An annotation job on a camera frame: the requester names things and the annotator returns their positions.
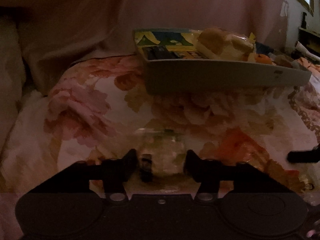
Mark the floral bed sheet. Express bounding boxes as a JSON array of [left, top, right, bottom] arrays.
[[1, 55, 319, 239]]

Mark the grey tray with colourful lining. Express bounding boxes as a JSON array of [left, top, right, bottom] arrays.
[[132, 28, 311, 95]]

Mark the large golden bread packet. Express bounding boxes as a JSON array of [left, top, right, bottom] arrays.
[[195, 28, 255, 61]]

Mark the pink curtain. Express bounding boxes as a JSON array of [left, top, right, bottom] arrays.
[[1, 0, 283, 143]]

